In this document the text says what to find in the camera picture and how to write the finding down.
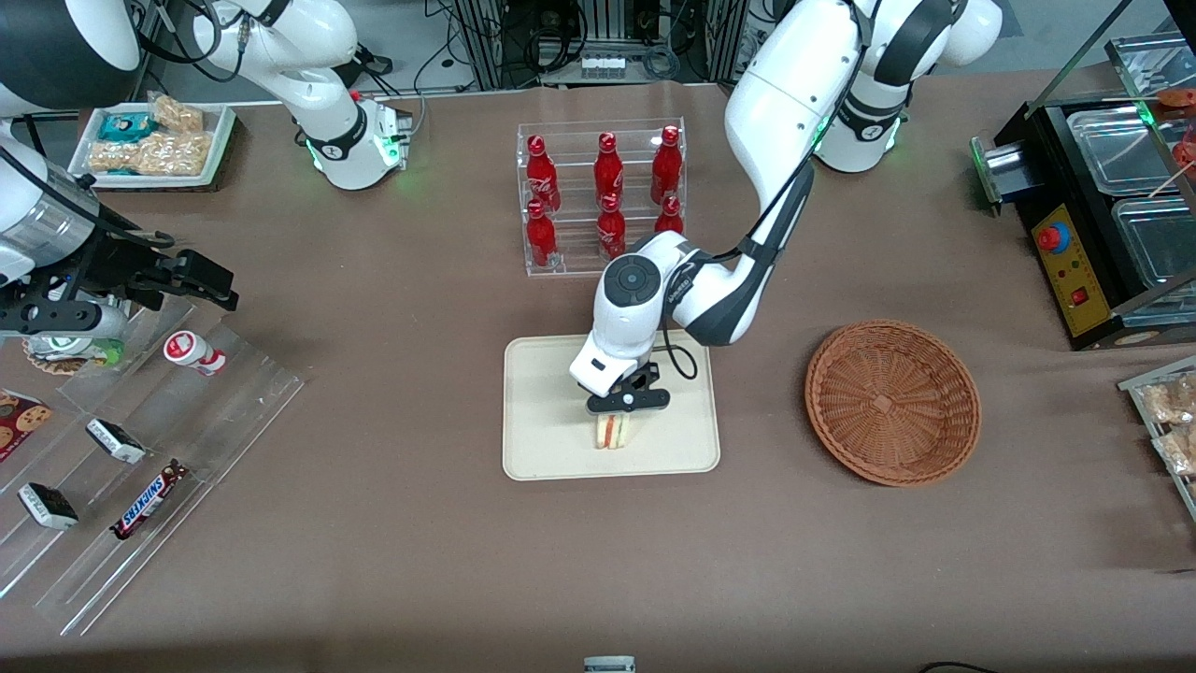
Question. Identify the clear bagged pastry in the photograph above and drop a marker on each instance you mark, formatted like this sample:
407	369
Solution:
1179	451
1173	400

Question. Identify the grey device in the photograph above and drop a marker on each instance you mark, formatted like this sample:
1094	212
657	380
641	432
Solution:
609	665

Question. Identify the clear acrylic stepped display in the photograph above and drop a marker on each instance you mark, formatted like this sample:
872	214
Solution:
215	411

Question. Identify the Snickers chocolate bar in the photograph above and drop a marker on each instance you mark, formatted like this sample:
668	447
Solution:
149	500

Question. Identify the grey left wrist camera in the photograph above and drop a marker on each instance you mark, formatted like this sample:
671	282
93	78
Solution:
628	401

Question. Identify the red cola bottle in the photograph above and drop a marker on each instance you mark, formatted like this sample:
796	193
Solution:
611	229
669	218
541	236
608	168
541	176
666	166

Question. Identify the red emergency stop button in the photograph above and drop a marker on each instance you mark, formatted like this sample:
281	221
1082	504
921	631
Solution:
1050	238

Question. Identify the white snack tray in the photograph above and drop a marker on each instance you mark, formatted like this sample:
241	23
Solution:
220	140

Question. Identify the clear pastry tray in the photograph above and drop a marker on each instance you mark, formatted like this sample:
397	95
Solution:
1135	397

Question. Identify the black food warmer machine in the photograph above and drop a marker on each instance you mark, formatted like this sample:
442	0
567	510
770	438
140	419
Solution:
1074	262

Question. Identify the triangle sandwich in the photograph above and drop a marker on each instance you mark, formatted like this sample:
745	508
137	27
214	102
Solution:
613	432

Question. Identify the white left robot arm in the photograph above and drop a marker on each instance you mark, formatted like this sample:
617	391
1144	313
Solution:
794	93

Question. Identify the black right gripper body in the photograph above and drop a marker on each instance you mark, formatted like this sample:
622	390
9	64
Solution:
120	264

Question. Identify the teal snack packet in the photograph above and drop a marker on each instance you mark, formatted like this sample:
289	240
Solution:
126	126

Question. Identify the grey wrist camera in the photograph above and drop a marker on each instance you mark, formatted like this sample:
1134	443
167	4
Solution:
65	320
628	401

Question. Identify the chocolate chip cookie packet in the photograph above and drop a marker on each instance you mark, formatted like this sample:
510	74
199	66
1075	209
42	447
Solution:
21	421

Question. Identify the steel food pan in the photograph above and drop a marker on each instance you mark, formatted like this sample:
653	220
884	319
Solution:
1117	150
1159	243

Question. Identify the clear acrylic bottle rack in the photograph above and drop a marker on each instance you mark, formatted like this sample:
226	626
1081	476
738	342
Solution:
575	252

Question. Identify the rice cracker packet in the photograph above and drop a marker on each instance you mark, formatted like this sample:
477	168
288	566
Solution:
177	114
149	154

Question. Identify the white power strip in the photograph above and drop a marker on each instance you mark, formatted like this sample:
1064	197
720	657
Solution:
603	66

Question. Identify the aluminium equipment rack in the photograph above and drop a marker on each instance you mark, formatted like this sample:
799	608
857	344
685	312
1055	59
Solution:
561	37

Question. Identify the red white yogurt bottle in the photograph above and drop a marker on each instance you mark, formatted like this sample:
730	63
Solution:
190	350

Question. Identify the beige rectangular tray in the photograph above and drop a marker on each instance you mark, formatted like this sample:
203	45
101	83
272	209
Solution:
551	439

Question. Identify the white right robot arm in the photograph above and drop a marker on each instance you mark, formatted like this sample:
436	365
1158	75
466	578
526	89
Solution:
318	56

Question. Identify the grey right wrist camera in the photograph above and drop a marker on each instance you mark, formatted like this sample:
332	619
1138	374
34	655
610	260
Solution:
65	320

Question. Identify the black white snack box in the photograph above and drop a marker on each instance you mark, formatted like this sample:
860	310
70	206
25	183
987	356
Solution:
47	506
116	441

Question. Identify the round brown wicker basket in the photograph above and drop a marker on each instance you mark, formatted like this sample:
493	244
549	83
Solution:
892	402

